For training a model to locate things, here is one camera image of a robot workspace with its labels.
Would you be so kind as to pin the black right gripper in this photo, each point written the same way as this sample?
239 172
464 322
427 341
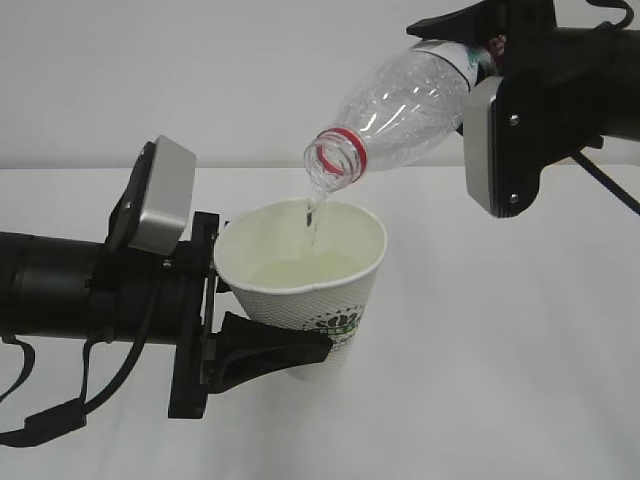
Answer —
563 89

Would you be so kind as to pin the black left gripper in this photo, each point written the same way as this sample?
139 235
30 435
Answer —
152 298

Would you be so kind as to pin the Nongfu Spring water bottle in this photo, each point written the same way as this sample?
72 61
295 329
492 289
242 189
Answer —
400 111

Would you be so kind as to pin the white paper cup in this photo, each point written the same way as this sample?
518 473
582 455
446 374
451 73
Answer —
305 267

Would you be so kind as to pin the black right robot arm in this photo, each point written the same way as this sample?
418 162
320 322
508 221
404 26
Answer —
625 95

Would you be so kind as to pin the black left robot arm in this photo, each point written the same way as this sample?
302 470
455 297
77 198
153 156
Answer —
47 289

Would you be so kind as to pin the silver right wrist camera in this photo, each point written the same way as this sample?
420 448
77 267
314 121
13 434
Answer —
479 144

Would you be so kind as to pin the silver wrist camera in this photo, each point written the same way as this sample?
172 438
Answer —
479 144
167 200

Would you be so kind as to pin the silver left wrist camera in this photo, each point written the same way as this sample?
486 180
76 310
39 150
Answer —
167 200

